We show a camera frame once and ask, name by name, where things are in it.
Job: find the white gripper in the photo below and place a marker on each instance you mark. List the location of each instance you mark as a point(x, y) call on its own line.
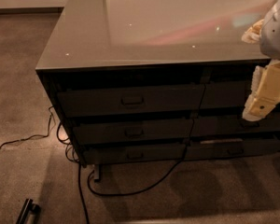
point(277, 32)

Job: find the dark grey drawer cabinet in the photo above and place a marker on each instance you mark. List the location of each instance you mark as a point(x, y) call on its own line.
point(108, 44)

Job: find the black metal bar object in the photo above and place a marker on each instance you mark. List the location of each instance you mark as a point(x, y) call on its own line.
point(28, 208)

